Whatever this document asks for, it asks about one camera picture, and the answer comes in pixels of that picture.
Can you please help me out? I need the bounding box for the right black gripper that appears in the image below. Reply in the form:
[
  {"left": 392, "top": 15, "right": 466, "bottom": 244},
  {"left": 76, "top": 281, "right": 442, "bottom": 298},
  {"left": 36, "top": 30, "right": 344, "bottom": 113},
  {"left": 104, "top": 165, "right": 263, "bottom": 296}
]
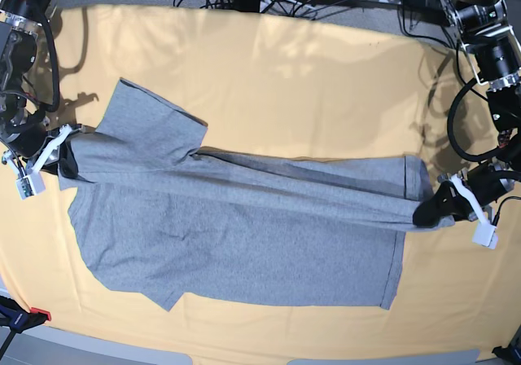
[{"left": 24, "top": 130, "right": 79, "bottom": 179}]

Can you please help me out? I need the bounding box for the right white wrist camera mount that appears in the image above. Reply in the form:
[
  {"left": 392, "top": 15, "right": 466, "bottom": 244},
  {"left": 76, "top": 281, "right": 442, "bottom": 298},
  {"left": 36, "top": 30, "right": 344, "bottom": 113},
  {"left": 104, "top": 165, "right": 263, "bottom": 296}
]
[{"left": 1, "top": 124, "right": 85, "bottom": 200}]

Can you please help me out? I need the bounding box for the grey t-shirt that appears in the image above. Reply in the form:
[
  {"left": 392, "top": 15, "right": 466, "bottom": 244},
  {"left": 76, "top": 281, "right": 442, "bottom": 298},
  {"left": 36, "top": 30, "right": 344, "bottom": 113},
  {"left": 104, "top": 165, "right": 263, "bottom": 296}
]
[{"left": 59, "top": 80, "right": 433, "bottom": 310}]

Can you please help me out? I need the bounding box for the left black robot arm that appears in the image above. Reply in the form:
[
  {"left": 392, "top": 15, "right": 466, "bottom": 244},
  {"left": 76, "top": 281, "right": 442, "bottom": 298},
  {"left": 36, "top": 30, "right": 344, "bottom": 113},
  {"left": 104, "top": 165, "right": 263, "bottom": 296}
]
[{"left": 413, "top": 0, "right": 520, "bottom": 228}]

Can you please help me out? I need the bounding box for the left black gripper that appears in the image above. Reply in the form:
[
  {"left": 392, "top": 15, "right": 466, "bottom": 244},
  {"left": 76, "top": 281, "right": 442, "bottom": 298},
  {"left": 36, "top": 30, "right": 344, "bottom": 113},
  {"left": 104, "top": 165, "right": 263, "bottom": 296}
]
[{"left": 411, "top": 165, "right": 510, "bottom": 228}]

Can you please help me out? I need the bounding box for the blue red table clamp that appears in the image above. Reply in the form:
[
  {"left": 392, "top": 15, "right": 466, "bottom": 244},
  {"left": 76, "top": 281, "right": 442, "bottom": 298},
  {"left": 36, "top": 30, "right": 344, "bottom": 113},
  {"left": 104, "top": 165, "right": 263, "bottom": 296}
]
[{"left": 1, "top": 296, "right": 51, "bottom": 333}]

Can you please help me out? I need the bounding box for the black power adapter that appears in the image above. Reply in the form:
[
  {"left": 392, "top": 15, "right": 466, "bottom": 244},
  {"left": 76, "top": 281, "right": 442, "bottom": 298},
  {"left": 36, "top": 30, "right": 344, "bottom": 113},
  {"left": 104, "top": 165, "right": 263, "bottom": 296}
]
[{"left": 403, "top": 0, "right": 444, "bottom": 14}]

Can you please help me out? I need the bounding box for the black clamp right corner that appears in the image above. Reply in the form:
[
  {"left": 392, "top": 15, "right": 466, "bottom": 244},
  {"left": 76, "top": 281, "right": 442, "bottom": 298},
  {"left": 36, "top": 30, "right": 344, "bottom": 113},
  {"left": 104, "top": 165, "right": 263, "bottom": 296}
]
[{"left": 492, "top": 345, "right": 521, "bottom": 365}]

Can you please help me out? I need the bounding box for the yellow table cloth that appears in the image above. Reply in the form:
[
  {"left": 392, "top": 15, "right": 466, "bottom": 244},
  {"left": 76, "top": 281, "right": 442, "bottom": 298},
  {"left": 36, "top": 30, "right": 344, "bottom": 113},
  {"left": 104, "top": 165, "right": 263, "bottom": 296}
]
[{"left": 1, "top": 6, "right": 520, "bottom": 364}]

